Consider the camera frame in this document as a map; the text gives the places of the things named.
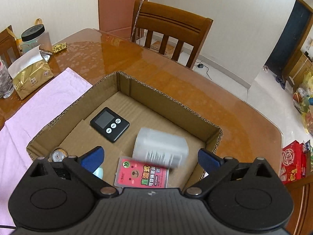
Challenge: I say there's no teal oval case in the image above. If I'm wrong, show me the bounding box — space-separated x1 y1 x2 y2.
93 167 103 179

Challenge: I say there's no pink refill card case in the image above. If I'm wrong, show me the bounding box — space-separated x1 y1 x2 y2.
114 156 169 188

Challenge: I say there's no black digital timer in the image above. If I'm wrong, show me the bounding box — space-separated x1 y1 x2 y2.
90 107 130 143

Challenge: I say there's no white translucent plastic bottle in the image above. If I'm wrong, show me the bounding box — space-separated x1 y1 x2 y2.
132 127 189 169

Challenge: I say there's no pink tablecloth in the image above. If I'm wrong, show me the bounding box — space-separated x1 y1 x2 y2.
1 69 92 226

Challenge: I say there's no red gift box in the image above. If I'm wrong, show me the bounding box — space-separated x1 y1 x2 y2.
279 140 311 185

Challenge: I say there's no cardboard box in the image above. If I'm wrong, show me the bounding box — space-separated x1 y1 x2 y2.
27 72 223 189

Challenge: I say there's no wooden chair right side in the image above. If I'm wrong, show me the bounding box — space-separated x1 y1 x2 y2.
286 175 313 234

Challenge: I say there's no wooden chair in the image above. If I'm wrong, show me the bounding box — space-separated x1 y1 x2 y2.
286 175 313 234
130 0 213 69

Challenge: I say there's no clear water bottle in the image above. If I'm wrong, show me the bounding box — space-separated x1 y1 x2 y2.
0 60 14 99

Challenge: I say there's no gold tissue pack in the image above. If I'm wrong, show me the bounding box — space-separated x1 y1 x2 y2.
8 46 54 100

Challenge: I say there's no wooden cabinet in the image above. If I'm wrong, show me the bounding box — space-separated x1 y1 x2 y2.
282 50 312 91

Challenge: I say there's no black lid plastic jar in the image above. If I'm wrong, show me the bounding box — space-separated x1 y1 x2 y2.
21 24 52 54

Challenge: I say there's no wooden chair far side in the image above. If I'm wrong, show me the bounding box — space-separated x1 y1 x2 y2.
130 0 213 69

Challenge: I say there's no brown wooden door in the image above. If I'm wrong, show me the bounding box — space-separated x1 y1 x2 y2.
98 0 136 39

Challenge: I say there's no black cable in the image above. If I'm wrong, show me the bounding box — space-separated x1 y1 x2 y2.
192 62 213 81

